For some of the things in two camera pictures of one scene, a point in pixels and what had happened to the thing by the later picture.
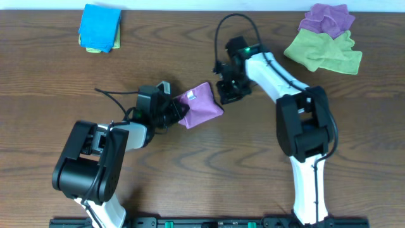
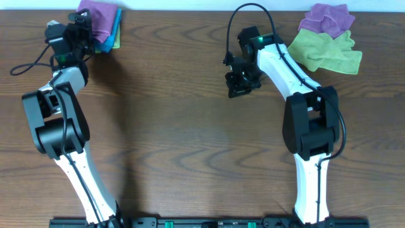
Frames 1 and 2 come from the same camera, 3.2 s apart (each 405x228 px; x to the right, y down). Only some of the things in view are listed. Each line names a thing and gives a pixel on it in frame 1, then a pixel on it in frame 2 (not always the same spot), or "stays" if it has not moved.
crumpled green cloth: x=321 y=50 stays
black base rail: x=210 y=222 stays
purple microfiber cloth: x=202 y=105 -> x=103 y=17
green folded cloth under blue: x=117 y=44 stays
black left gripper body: x=176 y=111 -> x=81 y=18
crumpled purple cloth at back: x=328 y=19 stays
